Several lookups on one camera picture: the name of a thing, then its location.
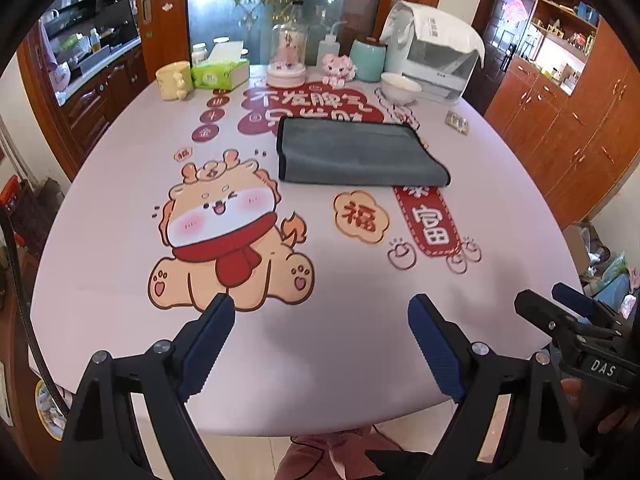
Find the person's right hand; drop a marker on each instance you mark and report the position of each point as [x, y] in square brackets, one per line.
[620, 417]

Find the white cloth cover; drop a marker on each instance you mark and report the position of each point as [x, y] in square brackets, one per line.
[440, 25]

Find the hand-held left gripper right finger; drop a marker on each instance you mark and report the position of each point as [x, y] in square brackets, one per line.
[440, 352]

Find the wooden sideboard cabinet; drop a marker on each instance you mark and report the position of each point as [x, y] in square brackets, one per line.
[565, 130]

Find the green tissue box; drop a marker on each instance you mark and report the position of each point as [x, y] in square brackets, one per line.
[220, 74]

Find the person's pink trouser leg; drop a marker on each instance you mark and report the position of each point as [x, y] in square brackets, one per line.
[335, 455]

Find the yellow mug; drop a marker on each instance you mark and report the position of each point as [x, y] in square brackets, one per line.
[175, 82]

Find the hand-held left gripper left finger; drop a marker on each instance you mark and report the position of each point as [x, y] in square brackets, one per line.
[206, 344]

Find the grey towel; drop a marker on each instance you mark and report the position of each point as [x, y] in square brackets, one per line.
[357, 152]

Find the pink plush toy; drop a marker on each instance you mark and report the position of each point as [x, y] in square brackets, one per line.
[337, 67]

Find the cardboard box with clutter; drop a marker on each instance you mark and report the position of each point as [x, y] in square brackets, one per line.
[602, 260]

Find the white lidded jar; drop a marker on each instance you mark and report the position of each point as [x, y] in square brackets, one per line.
[199, 54]

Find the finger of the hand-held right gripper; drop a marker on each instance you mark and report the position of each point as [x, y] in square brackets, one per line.
[575, 300]
[545, 312]

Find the clear squeeze bottle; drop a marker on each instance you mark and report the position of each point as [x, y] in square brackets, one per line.
[327, 45]

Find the small foil packet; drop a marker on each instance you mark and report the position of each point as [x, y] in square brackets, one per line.
[458, 122]

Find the white bowl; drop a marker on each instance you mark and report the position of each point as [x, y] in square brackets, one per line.
[400, 87]

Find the pink printed tablecloth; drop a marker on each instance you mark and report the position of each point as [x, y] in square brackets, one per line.
[310, 270]

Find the wooden kitchen cabinet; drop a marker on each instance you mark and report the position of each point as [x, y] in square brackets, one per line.
[95, 95]

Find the teal canister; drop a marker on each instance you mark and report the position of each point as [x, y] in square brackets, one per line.
[368, 60]

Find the glass dome ornament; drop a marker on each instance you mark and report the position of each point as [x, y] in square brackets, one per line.
[286, 55]

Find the wooden display shelf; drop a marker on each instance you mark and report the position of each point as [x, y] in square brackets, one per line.
[565, 35]

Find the white countertop appliance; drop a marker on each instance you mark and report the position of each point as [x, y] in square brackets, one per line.
[440, 67]

